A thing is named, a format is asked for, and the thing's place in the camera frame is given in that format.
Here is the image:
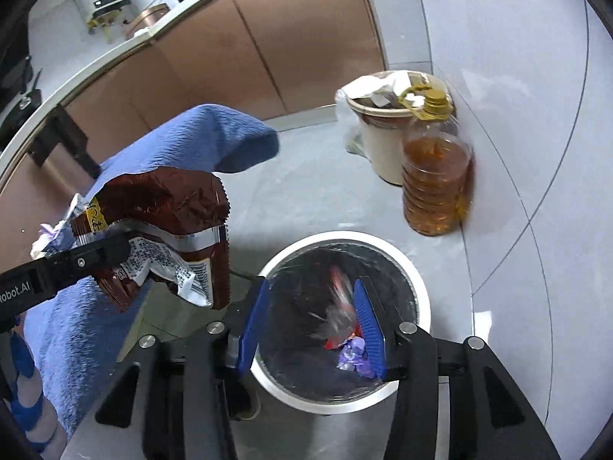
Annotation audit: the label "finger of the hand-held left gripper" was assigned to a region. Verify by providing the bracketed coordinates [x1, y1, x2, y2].
[33, 235, 133, 294]

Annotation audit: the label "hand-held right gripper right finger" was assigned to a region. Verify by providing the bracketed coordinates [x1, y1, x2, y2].
[352, 275, 562, 460]

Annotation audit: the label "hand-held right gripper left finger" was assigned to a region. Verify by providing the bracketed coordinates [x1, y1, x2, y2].
[95, 275, 275, 460]

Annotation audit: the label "white rim waste bin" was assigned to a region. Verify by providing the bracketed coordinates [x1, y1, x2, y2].
[249, 231, 431, 415]

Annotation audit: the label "brown snack packet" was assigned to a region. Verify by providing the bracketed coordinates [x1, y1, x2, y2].
[71, 167, 231, 311]

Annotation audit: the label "purple candy wrapper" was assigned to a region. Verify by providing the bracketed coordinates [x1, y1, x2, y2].
[336, 335, 379, 378]

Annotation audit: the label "crumpled white tissue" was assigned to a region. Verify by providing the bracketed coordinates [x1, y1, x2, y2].
[31, 194, 97, 260]

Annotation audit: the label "red snack wrapper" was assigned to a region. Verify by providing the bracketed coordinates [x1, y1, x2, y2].
[326, 266, 367, 350]

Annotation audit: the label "blue white patterned cloth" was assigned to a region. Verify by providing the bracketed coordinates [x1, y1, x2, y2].
[0, 330, 68, 453]

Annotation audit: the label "blue fleece blanket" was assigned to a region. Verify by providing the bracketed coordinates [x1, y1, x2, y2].
[21, 103, 280, 437]

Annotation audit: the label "cooking oil bottle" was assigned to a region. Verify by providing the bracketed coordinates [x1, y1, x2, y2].
[400, 87, 475, 237]

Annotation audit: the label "kitchen countertop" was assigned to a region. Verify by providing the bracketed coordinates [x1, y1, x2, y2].
[0, 0, 357, 164]

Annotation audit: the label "beige bucket with plastic bag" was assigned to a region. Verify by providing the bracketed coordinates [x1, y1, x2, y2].
[335, 71, 456, 187]

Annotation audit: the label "copper pot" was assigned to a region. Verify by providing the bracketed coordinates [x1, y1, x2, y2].
[125, 4, 170, 39]

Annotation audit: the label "brown kitchen cabinets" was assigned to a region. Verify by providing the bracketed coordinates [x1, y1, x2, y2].
[0, 0, 388, 212]

